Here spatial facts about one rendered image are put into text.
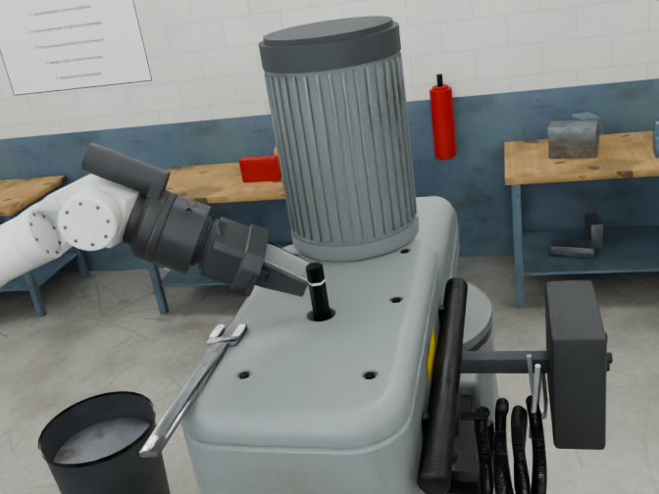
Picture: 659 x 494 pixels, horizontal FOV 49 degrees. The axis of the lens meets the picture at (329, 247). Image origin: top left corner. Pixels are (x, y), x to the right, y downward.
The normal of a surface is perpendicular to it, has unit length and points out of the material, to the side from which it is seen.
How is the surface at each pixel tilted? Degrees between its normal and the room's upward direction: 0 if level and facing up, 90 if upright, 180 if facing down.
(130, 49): 90
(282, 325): 0
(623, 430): 0
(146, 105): 90
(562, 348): 90
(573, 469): 0
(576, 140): 90
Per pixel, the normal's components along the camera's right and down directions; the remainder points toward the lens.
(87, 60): -0.21, 0.41
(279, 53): -0.68, 0.38
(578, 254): -0.46, 0.41
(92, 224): 0.03, 0.38
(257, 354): -0.14, -0.91
